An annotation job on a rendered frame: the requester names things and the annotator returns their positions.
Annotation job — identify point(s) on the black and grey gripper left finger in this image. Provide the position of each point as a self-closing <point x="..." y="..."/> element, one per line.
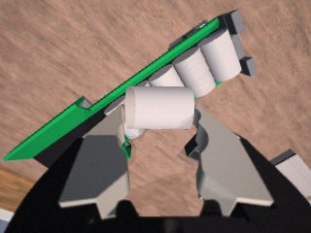
<point x="82" y="186"/>

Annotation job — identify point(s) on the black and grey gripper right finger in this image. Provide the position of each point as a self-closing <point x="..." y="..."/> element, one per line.
<point x="245" y="183"/>

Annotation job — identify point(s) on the white cylinder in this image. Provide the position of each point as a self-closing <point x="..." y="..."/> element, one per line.
<point x="159" y="107"/>
<point x="220" y="55"/>
<point x="144" y="83"/>
<point x="194" y="72"/>
<point x="166" y="76"/>
<point x="129" y="133"/>

